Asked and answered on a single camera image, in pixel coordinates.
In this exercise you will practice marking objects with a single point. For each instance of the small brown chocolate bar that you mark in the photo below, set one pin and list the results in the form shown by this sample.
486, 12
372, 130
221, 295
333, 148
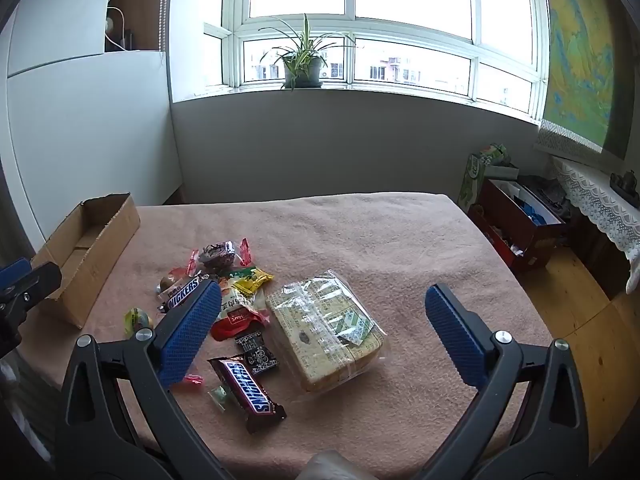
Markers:
182, 294

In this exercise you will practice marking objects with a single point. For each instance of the green and yellow round candy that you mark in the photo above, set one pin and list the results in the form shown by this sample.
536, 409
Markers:
136, 320

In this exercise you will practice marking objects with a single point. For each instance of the orange wrapped candy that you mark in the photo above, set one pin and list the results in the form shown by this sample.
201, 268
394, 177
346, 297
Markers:
176, 273

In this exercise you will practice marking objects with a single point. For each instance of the brown round candy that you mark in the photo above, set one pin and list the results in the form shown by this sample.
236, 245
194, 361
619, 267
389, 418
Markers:
165, 284

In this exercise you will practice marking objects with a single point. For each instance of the potted spider plant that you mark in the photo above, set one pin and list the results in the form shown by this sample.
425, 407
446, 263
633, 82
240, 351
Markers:
301, 67

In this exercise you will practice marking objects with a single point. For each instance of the red and white snack pouch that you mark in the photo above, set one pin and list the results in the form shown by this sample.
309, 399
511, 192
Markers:
235, 310

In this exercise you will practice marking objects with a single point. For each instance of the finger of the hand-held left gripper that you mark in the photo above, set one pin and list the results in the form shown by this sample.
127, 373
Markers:
40, 280

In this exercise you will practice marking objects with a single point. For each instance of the small green wrapped candy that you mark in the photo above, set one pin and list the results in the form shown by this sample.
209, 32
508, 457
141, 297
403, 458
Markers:
218, 396

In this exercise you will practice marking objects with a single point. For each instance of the yellow candy packet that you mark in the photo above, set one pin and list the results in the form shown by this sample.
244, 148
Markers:
252, 280

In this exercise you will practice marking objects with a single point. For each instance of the large brown chocolate bar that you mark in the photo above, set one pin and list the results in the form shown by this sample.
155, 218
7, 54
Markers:
245, 385

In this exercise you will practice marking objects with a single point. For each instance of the yellow and blue wall painting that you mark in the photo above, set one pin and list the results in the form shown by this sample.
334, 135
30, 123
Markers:
582, 60

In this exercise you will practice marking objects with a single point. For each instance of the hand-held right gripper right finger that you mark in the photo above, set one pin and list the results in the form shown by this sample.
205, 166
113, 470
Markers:
452, 332

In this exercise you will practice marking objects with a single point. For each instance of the red storage box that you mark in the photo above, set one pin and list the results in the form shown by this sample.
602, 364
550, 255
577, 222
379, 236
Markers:
515, 230

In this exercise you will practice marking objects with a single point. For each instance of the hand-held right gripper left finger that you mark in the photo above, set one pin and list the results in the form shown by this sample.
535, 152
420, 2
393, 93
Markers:
192, 330

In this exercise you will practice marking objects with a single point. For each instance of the dark figurine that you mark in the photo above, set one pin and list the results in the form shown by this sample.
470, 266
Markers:
624, 182

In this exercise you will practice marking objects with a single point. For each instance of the black patterned snack packet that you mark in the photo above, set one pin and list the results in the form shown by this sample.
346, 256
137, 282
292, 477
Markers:
257, 355

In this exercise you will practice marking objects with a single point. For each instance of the brown cardboard box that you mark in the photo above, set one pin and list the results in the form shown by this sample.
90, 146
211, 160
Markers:
95, 260

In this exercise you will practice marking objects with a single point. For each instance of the white lace cloth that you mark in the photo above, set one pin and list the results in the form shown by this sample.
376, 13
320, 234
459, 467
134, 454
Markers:
595, 195

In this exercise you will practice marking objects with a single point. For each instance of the white cabinet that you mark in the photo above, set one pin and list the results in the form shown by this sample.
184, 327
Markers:
90, 125

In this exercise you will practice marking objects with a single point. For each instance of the clear wrapped cake package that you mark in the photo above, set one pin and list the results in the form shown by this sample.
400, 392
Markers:
320, 330

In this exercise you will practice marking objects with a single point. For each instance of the green carton box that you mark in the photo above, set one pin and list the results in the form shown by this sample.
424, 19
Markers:
472, 180

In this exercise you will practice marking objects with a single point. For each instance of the small pink wrapped candy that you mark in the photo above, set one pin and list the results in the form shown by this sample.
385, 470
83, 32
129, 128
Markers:
194, 380

